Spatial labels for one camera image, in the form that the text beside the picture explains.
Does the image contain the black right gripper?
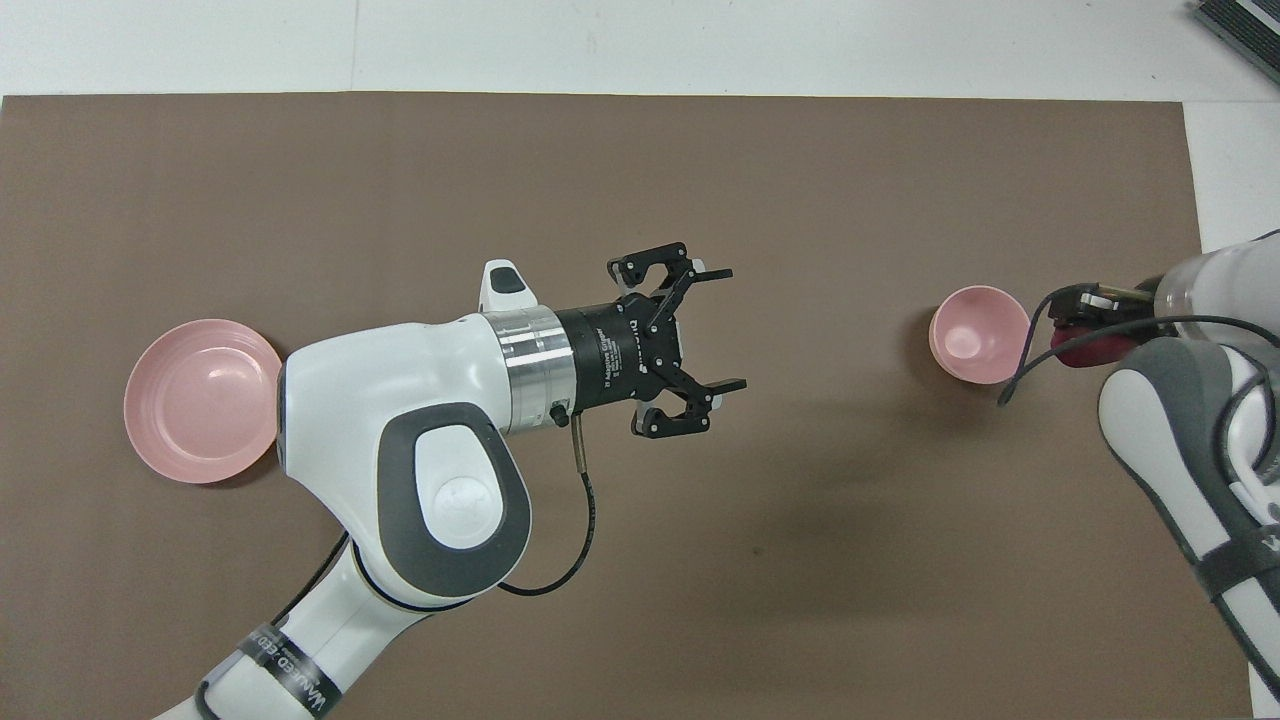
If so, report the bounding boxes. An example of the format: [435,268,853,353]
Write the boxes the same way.
[1052,300,1161,329]

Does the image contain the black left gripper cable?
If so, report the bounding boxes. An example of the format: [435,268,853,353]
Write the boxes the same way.
[195,400,598,720]

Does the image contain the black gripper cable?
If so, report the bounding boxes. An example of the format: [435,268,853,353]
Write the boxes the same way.
[998,283,1280,407]
[195,400,598,720]

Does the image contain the pink bowl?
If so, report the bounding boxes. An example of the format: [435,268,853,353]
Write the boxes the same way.
[928,285,1032,385]

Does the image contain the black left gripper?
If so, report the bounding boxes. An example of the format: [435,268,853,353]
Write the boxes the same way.
[555,242,748,441]

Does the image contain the dark grey slatted object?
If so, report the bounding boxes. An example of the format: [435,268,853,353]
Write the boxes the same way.
[1193,0,1280,87]

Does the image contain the dark red apple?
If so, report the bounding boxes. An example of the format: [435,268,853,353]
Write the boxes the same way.
[1050,324,1143,370]

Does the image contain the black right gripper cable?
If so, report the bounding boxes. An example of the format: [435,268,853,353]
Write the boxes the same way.
[998,283,1280,407]

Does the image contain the brown table mat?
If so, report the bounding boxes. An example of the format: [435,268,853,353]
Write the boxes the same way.
[0,93,1256,720]

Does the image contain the pink plate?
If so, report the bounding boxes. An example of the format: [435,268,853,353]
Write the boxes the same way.
[123,319,284,486]

